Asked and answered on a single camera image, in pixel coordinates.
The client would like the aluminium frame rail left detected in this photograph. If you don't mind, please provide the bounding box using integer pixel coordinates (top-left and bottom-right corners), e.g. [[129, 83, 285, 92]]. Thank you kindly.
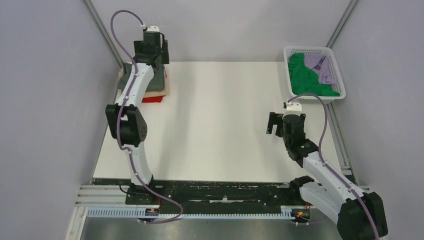
[[82, 0, 124, 68]]

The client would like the aluminium frame rail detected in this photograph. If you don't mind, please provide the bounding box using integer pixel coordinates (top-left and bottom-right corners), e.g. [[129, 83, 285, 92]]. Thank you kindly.
[[82, 0, 124, 68], [326, 0, 360, 49]]

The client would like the green t shirt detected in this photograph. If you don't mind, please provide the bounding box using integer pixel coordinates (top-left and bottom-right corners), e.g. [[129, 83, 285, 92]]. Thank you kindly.
[[288, 53, 340, 97]]

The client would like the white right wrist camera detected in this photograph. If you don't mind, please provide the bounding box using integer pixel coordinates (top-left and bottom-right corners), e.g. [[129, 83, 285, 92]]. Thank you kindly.
[[283, 101, 302, 113]]

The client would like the beige folded t shirt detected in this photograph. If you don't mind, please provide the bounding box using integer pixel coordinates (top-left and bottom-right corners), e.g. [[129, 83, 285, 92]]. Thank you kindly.
[[117, 68, 169, 98]]

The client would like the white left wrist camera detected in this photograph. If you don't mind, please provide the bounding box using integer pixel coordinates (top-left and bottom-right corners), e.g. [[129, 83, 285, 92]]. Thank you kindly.
[[143, 25, 161, 33]]

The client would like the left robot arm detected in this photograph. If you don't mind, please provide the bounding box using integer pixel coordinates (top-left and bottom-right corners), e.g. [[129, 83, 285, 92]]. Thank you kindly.
[[105, 30, 169, 204]]

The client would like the red folded t shirt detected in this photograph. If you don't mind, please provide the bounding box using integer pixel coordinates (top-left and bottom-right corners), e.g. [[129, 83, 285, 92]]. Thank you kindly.
[[141, 95, 164, 103]]

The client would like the purple t shirt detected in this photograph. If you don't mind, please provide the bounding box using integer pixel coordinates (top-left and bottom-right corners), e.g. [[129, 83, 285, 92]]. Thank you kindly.
[[304, 54, 337, 86]]

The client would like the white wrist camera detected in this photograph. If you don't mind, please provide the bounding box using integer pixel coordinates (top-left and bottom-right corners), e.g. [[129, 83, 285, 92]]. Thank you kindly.
[[283, 101, 302, 113], [143, 25, 161, 33]]

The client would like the grey t shirt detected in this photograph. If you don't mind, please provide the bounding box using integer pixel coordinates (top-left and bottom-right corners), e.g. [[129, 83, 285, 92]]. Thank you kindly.
[[117, 62, 166, 93]]

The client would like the white plastic laundry basket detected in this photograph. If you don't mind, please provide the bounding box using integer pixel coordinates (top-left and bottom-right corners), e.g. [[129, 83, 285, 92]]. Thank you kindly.
[[283, 46, 346, 104]]

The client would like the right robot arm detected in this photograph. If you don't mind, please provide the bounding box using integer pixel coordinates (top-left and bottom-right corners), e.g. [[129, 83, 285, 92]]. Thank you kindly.
[[266, 112, 389, 240]]

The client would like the white slotted cable duct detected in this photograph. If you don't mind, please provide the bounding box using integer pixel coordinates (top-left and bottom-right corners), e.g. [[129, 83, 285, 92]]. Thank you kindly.
[[86, 207, 293, 220]]

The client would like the aluminium frame rail right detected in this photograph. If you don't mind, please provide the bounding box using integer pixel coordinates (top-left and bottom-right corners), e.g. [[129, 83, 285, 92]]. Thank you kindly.
[[326, 0, 360, 49]]

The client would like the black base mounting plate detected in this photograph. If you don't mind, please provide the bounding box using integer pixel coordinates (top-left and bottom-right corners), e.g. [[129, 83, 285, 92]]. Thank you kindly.
[[125, 179, 312, 215]]

